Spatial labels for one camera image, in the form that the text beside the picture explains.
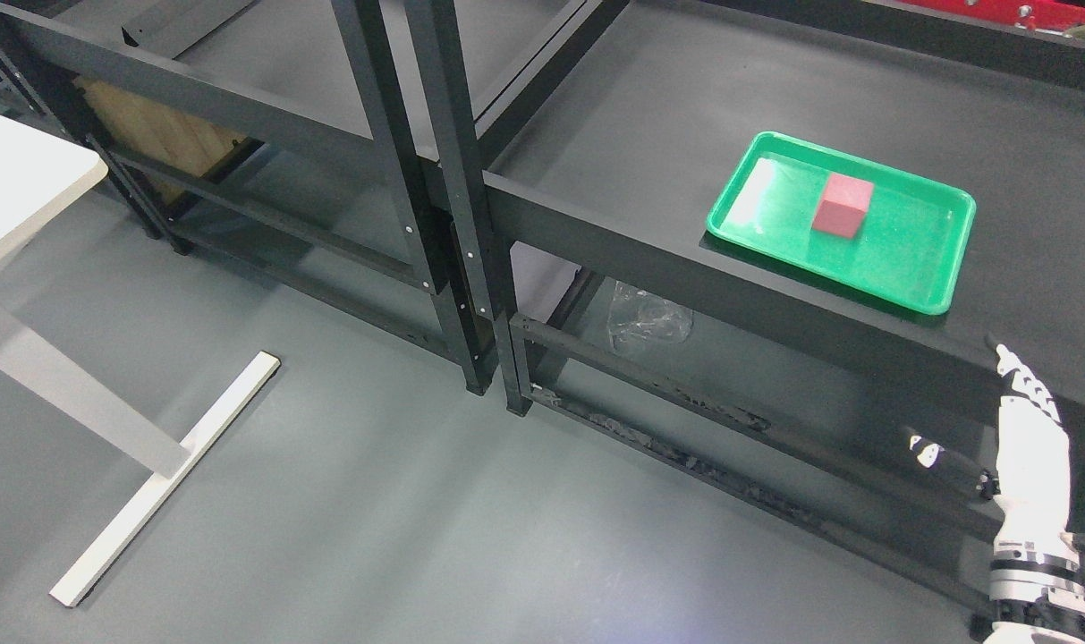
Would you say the black metal shelf left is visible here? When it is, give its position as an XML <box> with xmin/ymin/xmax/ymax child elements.
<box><xmin>0</xmin><ymin>1</ymin><xmax>494</xmax><ymax>394</ymax></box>

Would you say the black metal shelf right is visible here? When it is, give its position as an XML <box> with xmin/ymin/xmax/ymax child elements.
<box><xmin>408</xmin><ymin>0</ymin><xmax>1085</xmax><ymax>618</ymax></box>

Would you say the green plastic tray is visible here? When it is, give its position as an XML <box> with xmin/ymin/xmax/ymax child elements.
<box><xmin>706</xmin><ymin>131</ymin><xmax>977</xmax><ymax>317</ymax></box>

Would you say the black metal shelf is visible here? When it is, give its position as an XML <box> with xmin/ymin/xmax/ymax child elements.
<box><xmin>0</xmin><ymin>1</ymin><xmax>494</xmax><ymax>394</ymax></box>
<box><xmin>408</xmin><ymin>0</ymin><xmax>1085</xmax><ymax>618</ymax></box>

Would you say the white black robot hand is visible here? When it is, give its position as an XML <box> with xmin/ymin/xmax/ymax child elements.
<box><xmin>903</xmin><ymin>335</ymin><xmax>1081</xmax><ymax>572</ymax></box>

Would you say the white desk with T-leg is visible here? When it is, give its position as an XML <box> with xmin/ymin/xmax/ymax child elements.
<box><xmin>0</xmin><ymin>115</ymin><xmax>281</xmax><ymax>608</ymax></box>

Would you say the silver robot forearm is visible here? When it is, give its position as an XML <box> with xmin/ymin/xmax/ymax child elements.
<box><xmin>984</xmin><ymin>531</ymin><xmax>1085</xmax><ymax>643</ymax></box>

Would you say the clear plastic bag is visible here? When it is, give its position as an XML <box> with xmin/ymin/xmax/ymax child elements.
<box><xmin>605</xmin><ymin>281</ymin><xmax>694</xmax><ymax>355</ymax></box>

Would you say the pink foam block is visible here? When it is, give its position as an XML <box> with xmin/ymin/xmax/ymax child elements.
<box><xmin>810</xmin><ymin>173</ymin><xmax>875</xmax><ymax>240</ymax></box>

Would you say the red metal beam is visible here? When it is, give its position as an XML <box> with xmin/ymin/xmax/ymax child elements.
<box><xmin>903</xmin><ymin>1</ymin><xmax>1085</xmax><ymax>33</ymax></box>

